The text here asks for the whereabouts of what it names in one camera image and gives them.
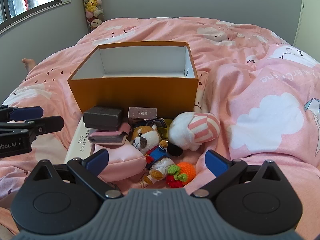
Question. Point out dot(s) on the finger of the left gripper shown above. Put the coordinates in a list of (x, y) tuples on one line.
[(20, 114), (40, 126)]

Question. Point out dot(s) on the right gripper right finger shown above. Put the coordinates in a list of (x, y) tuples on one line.
[(225, 171)]

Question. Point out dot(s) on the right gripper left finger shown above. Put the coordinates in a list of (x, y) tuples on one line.
[(87, 171)]

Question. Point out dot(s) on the long white box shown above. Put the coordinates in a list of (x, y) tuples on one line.
[(80, 146)]

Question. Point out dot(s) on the pink fabric pouch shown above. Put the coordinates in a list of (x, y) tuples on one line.
[(124, 162)]

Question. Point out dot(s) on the pink wallet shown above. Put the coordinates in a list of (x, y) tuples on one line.
[(116, 138)]

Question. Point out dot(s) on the crocheted orange fruit toy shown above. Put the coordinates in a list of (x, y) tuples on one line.
[(180, 175)]

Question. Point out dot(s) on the white pink striped plush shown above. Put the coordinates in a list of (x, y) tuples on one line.
[(190, 130)]

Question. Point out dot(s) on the black small box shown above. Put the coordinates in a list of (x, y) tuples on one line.
[(103, 118)]

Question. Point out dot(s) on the brown dog plush toy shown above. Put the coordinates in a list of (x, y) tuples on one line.
[(158, 152)]

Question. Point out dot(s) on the illustrated card box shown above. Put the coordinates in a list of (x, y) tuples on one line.
[(142, 113)]

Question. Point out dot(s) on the yellow tape measure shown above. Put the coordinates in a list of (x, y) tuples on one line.
[(162, 126)]

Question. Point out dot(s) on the person's bare foot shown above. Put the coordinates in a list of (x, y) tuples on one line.
[(29, 64)]

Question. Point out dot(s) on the pink patterned duvet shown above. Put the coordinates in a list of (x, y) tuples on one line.
[(264, 92)]

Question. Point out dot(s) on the orange cardboard box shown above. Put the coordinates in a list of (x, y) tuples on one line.
[(152, 74)]

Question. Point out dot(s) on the hanging plush toy column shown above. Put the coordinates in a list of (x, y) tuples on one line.
[(94, 13)]

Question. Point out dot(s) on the white door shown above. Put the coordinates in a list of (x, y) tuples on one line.
[(307, 35)]

